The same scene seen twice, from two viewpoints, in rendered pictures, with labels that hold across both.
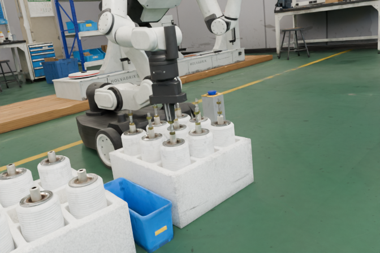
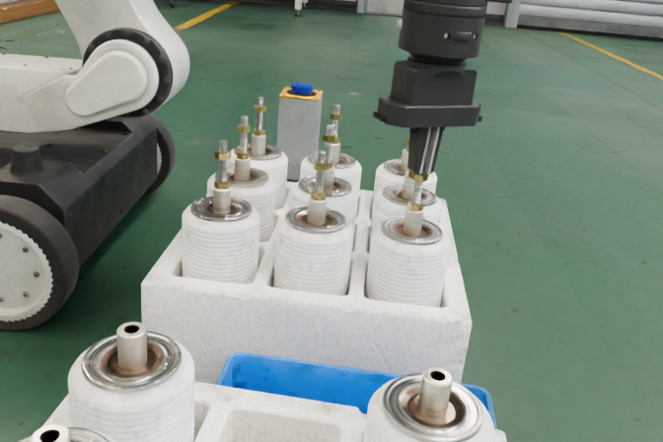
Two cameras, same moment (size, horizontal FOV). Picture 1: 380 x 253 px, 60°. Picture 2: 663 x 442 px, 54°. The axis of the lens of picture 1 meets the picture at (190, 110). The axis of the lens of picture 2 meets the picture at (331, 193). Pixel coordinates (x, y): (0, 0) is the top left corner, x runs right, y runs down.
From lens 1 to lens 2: 87 cm
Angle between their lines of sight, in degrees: 43
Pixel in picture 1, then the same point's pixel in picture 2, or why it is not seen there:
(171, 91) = (464, 92)
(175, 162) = (437, 282)
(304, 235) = (643, 378)
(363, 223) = not seen: outside the picture
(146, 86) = (126, 62)
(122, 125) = (49, 185)
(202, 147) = not seen: hidden behind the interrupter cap
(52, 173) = (176, 411)
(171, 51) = not seen: outside the picture
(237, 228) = (542, 402)
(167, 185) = (431, 347)
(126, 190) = (255, 387)
